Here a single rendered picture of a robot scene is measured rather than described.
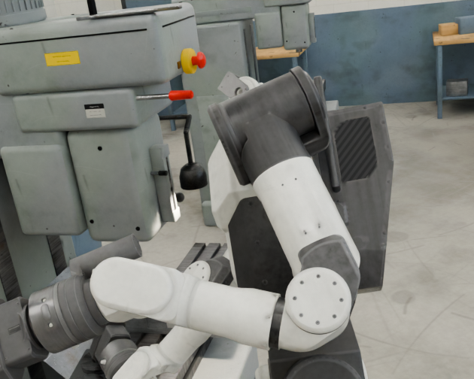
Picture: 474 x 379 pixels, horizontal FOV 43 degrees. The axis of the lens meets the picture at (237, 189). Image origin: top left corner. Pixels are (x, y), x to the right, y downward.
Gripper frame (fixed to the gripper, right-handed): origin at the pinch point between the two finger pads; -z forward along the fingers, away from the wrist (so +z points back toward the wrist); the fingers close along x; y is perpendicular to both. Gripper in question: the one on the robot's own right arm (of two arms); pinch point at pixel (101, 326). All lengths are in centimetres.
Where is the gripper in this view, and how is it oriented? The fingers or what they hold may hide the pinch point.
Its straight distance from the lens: 149.6
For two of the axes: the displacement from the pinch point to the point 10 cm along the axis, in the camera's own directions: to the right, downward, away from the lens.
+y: -7.7, -1.7, -6.1
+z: 5.1, 4.0, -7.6
